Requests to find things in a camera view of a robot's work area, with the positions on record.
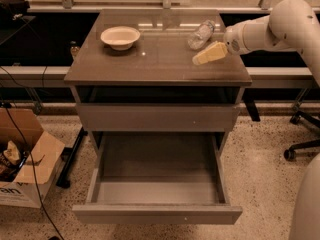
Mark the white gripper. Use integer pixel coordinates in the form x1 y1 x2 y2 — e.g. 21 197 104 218
192 21 252 65

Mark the clear plastic water bottle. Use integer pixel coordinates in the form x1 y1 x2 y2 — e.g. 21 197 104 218
187 20 215 50

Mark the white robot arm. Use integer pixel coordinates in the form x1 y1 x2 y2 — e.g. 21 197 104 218
192 0 320 240

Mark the grey drawer cabinet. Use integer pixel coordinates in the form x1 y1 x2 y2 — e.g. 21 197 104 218
65 9 251 148

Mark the closed grey upper drawer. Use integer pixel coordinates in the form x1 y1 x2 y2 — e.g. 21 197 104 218
76 103 239 132

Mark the small bottle behind cabinet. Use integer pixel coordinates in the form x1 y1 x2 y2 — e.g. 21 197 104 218
70 41 80 59

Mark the open grey lower drawer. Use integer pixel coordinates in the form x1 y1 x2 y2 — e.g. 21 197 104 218
73 133 242 224

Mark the white paper bowl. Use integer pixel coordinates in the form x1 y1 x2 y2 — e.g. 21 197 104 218
100 26 140 51

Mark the black office chair base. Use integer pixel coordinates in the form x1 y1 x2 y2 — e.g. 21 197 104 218
283 110 320 161

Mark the open cardboard box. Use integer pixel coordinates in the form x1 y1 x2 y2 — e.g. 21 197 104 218
0 108 65 208

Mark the black table leg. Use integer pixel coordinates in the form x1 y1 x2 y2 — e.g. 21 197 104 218
56 128 87 189

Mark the black bag on desk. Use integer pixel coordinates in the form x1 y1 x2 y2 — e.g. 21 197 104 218
0 0 30 23

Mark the crumpled snack bag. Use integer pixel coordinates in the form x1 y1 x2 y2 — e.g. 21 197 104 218
0 141 22 181

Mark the black cable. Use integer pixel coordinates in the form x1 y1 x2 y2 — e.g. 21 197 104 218
0 65 65 240

